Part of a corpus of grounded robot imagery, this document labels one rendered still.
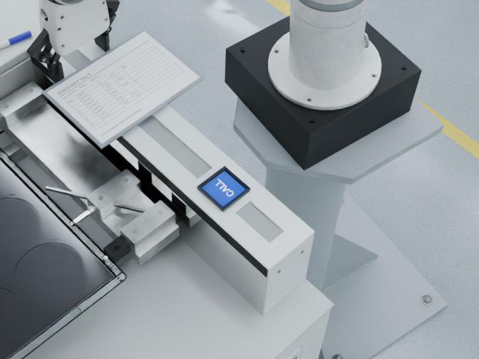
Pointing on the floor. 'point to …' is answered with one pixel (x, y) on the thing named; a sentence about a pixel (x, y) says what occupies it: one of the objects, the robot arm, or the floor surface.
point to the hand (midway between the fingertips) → (79, 57)
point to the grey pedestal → (351, 234)
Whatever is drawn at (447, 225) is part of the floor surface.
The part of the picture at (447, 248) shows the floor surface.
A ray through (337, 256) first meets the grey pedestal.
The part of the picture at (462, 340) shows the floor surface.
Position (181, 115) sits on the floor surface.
